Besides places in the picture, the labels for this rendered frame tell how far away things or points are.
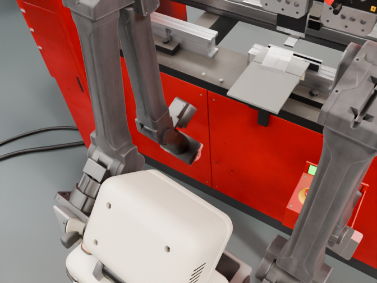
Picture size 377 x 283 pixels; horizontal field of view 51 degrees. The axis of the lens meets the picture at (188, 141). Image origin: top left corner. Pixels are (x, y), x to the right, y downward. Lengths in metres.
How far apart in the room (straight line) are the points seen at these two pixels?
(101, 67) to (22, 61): 2.73
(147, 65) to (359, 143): 0.46
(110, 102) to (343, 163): 0.43
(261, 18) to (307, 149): 0.59
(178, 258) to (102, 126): 0.31
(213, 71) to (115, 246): 1.04
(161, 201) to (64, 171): 1.90
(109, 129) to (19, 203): 1.76
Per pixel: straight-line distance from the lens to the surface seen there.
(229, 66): 1.60
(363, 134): 0.44
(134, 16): 0.70
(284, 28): 1.43
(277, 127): 1.52
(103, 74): 0.70
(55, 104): 2.92
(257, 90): 1.32
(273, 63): 1.42
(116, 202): 0.65
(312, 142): 1.50
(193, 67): 1.60
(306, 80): 1.48
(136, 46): 0.74
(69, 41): 1.79
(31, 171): 2.60
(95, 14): 0.62
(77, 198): 0.86
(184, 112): 0.98
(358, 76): 0.47
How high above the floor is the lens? 1.92
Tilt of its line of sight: 51 degrees down
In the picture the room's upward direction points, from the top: 7 degrees counter-clockwise
